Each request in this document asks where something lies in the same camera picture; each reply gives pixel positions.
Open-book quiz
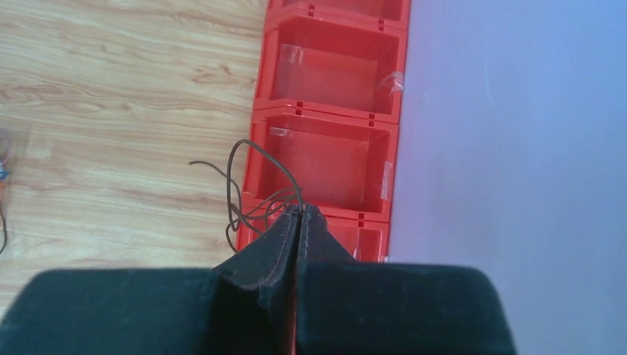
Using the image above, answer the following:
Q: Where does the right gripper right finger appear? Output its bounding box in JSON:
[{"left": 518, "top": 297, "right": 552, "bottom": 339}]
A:
[{"left": 296, "top": 204, "right": 517, "bottom": 354}]

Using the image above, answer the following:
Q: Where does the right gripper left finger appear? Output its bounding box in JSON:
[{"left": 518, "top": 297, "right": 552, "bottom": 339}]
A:
[{"left": 1, "top": 206, "right": 300, "bottom": 354}]

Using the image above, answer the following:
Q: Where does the brown wire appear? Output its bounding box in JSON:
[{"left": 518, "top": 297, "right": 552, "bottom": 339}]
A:
[{"left": 188, "top": 139, "right": 305, "bottom": 254}]

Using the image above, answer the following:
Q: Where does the black wire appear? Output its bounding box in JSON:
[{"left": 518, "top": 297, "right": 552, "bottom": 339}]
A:
[{"left": 0, "top": 195, "right": 9, "bottom": 256}]

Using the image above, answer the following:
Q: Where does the coloured wire bundle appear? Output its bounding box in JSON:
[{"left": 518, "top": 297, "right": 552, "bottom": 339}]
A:
[{"left": 0, "top": 129, "right": 12, "bottom": 197}]

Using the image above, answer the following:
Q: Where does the red plastic bin row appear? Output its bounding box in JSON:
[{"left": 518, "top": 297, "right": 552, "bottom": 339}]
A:
[{"left": 236, "top": 1, "right": 410, "bottom": 262}]

